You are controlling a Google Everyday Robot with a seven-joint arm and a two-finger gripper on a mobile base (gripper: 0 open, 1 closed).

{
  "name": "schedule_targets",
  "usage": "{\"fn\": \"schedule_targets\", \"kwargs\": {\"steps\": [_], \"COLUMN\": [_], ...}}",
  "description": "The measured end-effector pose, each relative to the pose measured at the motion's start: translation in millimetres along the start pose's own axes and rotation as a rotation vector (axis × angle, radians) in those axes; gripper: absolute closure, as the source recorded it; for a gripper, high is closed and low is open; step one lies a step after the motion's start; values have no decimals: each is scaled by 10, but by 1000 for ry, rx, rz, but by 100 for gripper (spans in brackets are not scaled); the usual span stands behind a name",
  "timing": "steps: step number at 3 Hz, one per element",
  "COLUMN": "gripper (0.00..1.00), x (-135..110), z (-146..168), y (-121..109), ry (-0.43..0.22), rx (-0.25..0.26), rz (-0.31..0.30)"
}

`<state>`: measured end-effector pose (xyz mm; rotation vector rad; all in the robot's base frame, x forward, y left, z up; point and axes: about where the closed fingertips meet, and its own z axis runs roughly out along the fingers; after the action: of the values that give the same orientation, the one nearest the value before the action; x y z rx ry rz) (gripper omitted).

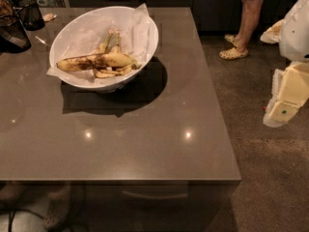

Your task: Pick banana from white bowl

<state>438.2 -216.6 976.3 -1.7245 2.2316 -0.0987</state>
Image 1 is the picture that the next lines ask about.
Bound yellow clog shoe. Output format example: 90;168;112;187
219;47;248;60
224;34;239;47

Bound dark appliance at left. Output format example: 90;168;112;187
0;0;31;53

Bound person's legs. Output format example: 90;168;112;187
236;0;264;53

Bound white paper liner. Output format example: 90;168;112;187
46;3;152;86

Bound drawer handle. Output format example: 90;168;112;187
122;190;188;200

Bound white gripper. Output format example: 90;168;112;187
260;0;309;128

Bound left yellow clog shoe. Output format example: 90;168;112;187
219;47;248;60

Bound small wrapper on table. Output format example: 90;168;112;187
42;13;57;22

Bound black mesh pen cup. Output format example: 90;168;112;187
15;0;45;31

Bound right yellow clog shoe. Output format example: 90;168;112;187
224;34;239;47

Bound white oval bowl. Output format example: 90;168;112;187
48;5;159;92

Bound spotted yellow banana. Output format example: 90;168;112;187
56;52;137;72

